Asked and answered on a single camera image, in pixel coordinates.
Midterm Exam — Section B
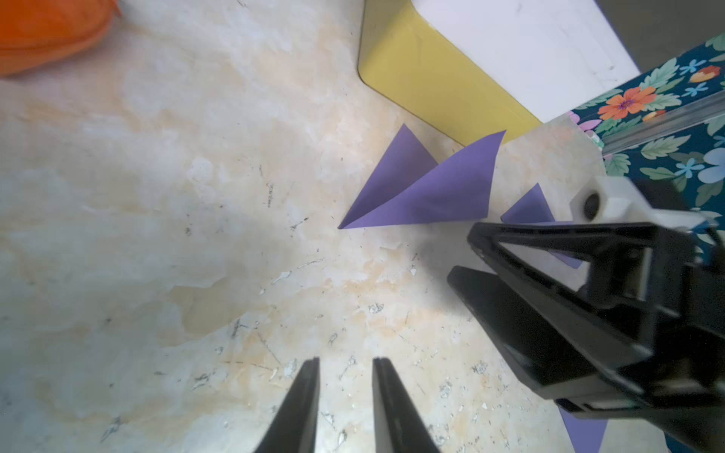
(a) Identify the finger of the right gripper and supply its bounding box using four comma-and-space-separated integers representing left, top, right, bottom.
467, 223, 695, 362
447, 266, 640, 411

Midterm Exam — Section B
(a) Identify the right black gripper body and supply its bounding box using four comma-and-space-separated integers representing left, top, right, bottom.
588, 223, 725, 453

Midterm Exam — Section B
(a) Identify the purple paper square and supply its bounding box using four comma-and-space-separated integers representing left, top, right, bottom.
500, 184, 608, 453
339, 126, 505, 230

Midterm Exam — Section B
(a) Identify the grey white yellow stacked box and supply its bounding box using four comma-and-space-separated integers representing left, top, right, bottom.
358, 1, 724, 145

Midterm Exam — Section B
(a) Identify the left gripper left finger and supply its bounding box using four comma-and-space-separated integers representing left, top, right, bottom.
255, 358, 320, 453

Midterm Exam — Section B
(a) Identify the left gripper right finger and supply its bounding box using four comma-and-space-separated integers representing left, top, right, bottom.
373, 358, 439, 453

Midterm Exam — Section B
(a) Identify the orange tiger plush toy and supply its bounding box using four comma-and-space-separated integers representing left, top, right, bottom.
1, 0, 121, 77

